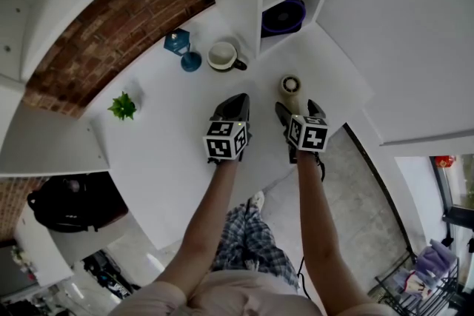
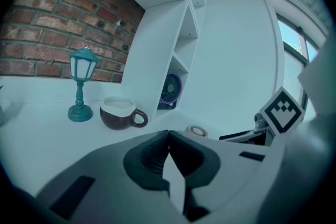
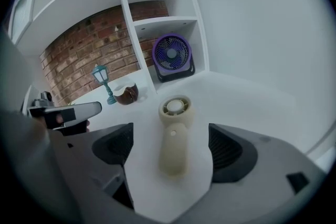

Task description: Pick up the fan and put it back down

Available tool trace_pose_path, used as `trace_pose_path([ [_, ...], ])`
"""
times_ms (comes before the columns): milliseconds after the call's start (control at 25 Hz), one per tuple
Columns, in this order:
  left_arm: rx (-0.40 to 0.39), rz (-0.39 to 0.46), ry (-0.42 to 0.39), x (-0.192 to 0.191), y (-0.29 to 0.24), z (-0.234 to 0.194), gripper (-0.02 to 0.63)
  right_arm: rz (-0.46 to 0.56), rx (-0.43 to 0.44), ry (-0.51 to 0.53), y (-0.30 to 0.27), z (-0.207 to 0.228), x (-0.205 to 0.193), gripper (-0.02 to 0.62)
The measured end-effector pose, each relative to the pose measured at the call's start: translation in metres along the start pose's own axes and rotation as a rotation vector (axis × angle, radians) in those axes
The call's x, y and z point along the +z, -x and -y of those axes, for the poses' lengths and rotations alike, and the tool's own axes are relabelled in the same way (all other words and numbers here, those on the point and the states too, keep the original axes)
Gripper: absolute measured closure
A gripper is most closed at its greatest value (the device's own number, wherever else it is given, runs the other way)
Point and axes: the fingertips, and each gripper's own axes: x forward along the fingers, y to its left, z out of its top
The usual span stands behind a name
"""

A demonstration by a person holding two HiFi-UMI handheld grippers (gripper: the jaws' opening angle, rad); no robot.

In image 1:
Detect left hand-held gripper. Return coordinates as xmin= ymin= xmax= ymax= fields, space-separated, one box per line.
xmin=202 ymin=93 xmax=254 ymax=165

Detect person's beige shirt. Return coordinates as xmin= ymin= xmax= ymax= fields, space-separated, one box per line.
xmin=106 ymin=268 xmax=403 ymax=316

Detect white wall shelf board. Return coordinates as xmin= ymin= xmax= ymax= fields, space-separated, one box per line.
xmin=0 ymin=99 xmax=112 ymax=175

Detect black backpack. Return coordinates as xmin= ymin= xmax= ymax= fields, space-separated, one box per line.
xmin=26 ymin=173 xmax=130 ymax=234

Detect black cable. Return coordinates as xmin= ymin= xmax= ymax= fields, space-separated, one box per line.
xmin=295 ymin=255 xmax=313 ymax=301

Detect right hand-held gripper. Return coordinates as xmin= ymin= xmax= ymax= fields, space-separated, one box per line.
xmin=274 ymin=98 xmax=330 ymax=165

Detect red hanging ornament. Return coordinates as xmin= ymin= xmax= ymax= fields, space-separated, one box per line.
xmin=434 ymin=155 xmax=457 ymax=169

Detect person's white shoe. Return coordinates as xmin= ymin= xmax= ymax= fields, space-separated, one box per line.
xmin=247 ymin=189 xmax=267 ymax=212

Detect small green potted plant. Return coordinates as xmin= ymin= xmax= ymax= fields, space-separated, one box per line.
xmin=107 ymin=83 xmax=146 ymax=122

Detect purple cloth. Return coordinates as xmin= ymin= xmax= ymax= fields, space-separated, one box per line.
xmin=413 ymin=245 xmax=458 ymax=279

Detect black wire rack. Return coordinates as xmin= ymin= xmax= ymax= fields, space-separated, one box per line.
xmin=373 ymin=250 xmax=464 ymax=316

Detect person's right forearm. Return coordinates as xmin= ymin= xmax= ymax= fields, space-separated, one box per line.
xmin=295 ymin=149 xmax=368 ymax=309

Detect white mug with black handle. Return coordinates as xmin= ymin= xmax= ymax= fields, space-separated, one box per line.
xmin=206 ymin=41 xmax=248 ymax=73

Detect person's left forearm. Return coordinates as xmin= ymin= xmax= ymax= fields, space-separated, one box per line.
xmin=150 ymin=158 xmax=241 ymax=295

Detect blue lantern ornament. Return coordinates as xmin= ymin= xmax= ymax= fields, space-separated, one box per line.
xmin=163 ymin=27 xmax=203 ymax=73

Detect black window frame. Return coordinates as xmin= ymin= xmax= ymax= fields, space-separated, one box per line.
xmin=428 ymin=155 xmax=474 ymax=234

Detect purple rimmed black round appliance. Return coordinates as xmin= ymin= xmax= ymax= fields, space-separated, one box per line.
xmin=261 ymin=0 xmax=307 ymax=38

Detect black wrist strap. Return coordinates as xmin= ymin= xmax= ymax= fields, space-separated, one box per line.
xmin=313 ymin=150 xmax=327 ymax=183

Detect person's plaid trousers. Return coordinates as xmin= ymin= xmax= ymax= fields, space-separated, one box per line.
xmin=210 ymin=202 xmax=301 ymax=290

